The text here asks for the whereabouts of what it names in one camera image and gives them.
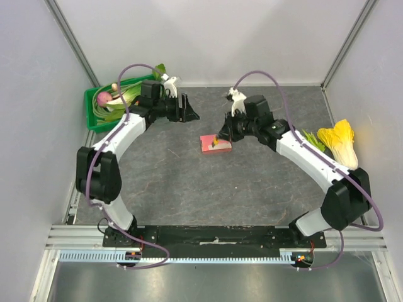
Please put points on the yellow utility knife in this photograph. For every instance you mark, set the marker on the yellow utility knife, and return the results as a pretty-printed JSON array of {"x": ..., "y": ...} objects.
[{"x": 215, "y": 141}]

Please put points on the purple turnip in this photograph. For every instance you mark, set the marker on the purple turnip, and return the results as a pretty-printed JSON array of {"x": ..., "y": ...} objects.
[{"x": 103, "y": 98}]

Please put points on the bok choy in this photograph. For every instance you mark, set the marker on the bok choy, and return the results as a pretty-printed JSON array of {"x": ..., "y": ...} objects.
[{"x": 129, "y": 93}]

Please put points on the yellow napa cabbage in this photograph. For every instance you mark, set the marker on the yellow napa cabbage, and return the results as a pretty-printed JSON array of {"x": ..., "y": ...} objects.
[{"x": 339, "y": 140}]

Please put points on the pink express box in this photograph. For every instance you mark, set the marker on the pink express box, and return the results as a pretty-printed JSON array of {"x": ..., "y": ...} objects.
[{"x": 210, "y": 144}]

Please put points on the green leafy vegetable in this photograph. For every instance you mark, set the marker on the green leafy vegetable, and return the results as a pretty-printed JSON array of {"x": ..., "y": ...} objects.
[{"x": 118, "y": 113}]

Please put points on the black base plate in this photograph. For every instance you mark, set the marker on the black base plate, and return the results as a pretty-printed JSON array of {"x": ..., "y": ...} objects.
[{"x": 226, "y": 241}]

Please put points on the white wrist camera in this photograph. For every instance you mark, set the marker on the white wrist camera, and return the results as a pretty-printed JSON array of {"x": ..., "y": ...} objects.
[
  {"x": 237, "y": 99},
  {"x": 170, "y": 86}
]

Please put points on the green plastic crate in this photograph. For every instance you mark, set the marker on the green plastic crate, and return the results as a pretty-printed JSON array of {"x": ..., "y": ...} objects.
[{"x": 95, "y": 124}]

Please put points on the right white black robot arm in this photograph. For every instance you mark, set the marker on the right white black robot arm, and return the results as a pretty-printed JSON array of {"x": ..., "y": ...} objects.
[{"x": 346, "y": 190}]

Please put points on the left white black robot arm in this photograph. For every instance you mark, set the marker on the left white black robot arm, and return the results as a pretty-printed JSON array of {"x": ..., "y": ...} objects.
[{"x": 97, "y": 171}]

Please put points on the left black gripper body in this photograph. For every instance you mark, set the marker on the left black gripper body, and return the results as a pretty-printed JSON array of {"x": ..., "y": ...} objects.
[{"x": 175, "y": 112}]

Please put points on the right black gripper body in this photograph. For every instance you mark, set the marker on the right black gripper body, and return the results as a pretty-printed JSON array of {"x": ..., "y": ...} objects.
[{"x": 229, "y": 128}]

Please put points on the green celery stalk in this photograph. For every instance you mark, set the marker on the green celery stalk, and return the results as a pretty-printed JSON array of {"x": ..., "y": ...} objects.
[{"x": 313, "y": 140}]

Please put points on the aluminium rail frame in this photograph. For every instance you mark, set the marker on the aluminium rail frame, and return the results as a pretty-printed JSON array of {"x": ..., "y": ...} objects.
[{"x": 89, "y": 237}]

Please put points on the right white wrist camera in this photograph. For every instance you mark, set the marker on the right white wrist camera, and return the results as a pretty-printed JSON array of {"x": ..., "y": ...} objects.
[{"x": 237, "y": 99}]

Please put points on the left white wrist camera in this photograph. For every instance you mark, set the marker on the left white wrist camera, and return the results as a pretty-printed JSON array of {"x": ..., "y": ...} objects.
[{"x": 170, "y": 86}]

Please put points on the green long beans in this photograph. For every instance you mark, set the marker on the green long beans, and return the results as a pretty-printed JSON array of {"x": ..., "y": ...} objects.
[{"x": 100, "y": 112}]

